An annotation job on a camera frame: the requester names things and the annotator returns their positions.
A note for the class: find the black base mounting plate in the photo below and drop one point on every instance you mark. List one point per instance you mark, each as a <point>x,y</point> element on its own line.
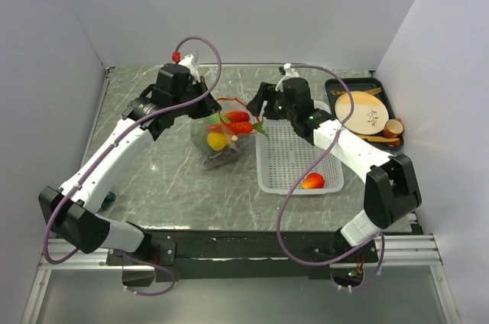
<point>167,255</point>

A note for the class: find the peach and cream plate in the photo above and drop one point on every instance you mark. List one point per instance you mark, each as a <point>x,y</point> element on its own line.
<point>369,116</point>

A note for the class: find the aluminium frame rail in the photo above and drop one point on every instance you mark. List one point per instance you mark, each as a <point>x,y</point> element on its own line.
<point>399,251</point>

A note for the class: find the gold spoon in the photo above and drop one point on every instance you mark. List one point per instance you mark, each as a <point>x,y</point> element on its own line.
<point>337,92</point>

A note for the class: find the orange carrot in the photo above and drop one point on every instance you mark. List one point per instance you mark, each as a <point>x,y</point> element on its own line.
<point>237,128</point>

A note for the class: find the white plastic perforated basket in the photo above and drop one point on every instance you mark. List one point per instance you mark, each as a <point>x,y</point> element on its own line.
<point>282,156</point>

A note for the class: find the black rectangular tray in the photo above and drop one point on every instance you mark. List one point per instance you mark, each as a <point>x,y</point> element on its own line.
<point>362,85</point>

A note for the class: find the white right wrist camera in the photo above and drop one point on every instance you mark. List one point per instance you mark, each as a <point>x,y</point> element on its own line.
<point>287,71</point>

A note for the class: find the yellow bell pepper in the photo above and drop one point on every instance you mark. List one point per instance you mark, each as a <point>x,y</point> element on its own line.
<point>217,141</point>

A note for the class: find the green netted melon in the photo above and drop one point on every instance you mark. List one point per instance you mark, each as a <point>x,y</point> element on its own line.
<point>198,136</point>

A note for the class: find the gold knife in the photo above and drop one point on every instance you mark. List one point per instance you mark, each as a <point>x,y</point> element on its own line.
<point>374,91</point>

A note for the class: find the brown ceramic cup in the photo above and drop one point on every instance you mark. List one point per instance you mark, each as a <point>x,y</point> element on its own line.
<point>393,128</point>

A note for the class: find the dark purple grape bunch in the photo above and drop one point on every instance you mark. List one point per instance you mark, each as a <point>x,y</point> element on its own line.
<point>226,156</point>

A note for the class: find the red orange mango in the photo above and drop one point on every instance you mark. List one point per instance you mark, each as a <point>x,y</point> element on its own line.
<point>237,116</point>

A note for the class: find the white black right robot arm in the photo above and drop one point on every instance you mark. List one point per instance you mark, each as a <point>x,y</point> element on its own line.
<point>391,190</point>

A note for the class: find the clear zip top bag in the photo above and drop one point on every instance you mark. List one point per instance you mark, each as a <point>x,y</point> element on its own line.
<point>237,142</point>

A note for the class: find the green bitter gourd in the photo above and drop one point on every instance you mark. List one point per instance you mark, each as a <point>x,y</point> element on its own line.
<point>223,119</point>

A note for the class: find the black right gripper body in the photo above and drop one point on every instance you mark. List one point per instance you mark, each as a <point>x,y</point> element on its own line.
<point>276,107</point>

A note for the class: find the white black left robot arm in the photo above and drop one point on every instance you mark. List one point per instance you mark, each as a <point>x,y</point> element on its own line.
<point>71,210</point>

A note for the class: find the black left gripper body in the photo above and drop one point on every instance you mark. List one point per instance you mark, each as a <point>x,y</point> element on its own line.
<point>199,109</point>

